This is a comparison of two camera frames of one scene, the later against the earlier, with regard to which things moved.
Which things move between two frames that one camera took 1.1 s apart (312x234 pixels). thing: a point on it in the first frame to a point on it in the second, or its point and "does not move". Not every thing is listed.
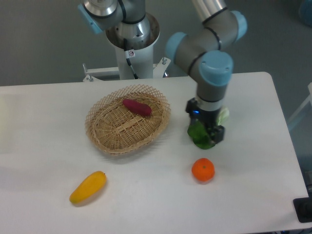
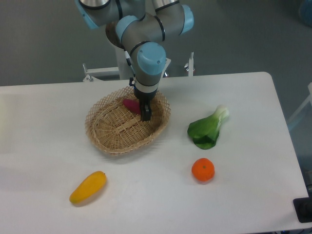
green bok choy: x=198 y=132 does not move
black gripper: x=216 y=133 to x=145 y=99
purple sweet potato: x=141 y=107 does not move
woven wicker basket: x=114 y=128 does not move
